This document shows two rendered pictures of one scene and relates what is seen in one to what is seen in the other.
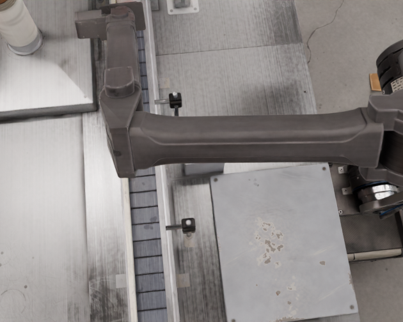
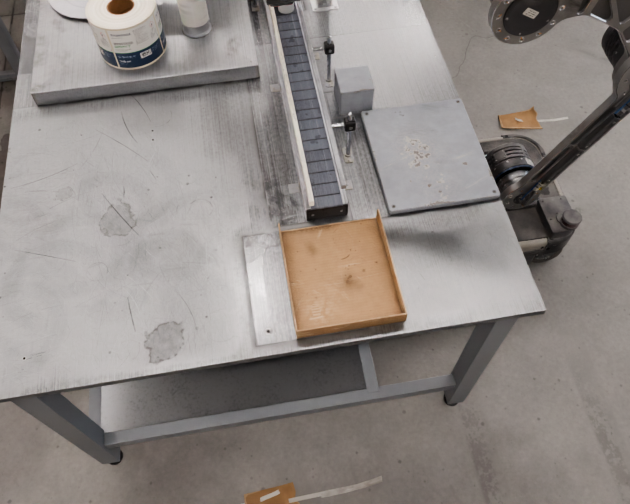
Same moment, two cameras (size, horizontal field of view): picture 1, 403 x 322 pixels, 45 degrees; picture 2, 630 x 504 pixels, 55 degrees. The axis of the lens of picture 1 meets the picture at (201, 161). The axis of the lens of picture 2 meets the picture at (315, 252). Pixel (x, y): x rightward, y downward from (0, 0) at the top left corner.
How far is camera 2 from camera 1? 92 cm
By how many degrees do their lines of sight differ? 13
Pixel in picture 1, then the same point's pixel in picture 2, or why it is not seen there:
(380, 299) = not seen: hidden behind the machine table
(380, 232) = (524, 225)
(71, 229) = (247, 156)
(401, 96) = not seen: outside the picture
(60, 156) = (232, 109)
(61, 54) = (228, 35)
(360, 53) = (487, 100)
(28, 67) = (201, 45)
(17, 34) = (196, 12)
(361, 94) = (492, 132)
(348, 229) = not seen: hidden behind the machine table
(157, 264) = (324, 166)
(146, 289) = (317, 182)
